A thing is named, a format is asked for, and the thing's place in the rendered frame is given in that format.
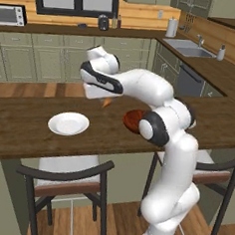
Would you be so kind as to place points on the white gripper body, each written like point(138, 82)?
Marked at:
point(97, 93)

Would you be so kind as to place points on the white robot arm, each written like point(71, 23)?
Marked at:
point(172, 167)

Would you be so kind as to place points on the orange chicken drumstick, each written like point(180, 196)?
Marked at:
point(106, 103)

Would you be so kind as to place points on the white bowl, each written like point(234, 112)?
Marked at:
point(68, 123)

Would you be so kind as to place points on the red-brown plate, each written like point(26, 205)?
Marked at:
point(132, 120)

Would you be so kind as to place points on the small dark object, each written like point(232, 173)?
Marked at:
point(82, 25)

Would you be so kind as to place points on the green lower cupboard run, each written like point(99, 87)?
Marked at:
point(37, 56)

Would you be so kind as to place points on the black coffee machine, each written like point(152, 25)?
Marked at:
point(103, 22)

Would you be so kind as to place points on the green bottle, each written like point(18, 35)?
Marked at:
point(114, 22)

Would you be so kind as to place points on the green cupboards beside dishwasher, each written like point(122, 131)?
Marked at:
point(165, 65)

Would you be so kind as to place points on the brown bottle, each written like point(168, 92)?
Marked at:
point(119, 22)

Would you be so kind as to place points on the black chair with white seat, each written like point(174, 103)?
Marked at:
point(214, 177)
point(68, 180)

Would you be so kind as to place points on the dark grey dishwasher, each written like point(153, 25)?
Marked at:
point(190, 81)

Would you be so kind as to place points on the white paper towel roll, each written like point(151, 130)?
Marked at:
point(171, 28)

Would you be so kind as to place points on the steel sink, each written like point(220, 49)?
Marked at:
point(190, 48)

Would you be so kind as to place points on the silver tap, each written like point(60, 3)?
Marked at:
point(200, 39)

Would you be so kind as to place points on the hanging kitchen tools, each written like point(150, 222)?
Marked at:
point(189, 22)

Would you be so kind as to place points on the silver toaster oven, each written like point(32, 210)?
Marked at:
point(9, 15)

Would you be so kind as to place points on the white soap dispenser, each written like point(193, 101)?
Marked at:
point(221, 53)

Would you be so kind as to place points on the white wall socket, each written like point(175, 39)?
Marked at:
point(160, 14)

